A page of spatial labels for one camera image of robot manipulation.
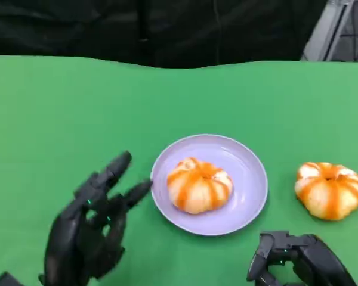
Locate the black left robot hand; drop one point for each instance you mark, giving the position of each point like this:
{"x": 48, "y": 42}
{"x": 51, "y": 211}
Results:
{"x": 74, "y": 238}

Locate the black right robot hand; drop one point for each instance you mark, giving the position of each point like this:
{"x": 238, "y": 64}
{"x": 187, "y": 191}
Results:
{"x": 313, "y": 259}

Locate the orange and white bread roll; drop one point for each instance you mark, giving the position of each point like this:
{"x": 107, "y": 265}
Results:
{"x": 328, "y": 193}
{"x": 200, "y": 187}

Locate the lilac plate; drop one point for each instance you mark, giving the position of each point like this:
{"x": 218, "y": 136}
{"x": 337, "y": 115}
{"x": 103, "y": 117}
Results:
{"x": 247, "y": 184}

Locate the green table cloth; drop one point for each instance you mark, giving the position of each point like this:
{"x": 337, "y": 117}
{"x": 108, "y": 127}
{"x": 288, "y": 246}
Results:
{"x": 107, "y": 104}

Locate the black backdrop cloth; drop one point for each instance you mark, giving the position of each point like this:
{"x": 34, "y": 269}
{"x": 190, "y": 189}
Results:
{"x": 77, "y": 26}

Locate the aluminium frame profile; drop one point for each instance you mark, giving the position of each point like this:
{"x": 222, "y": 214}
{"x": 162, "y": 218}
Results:
{"x": 322, "y": 35}

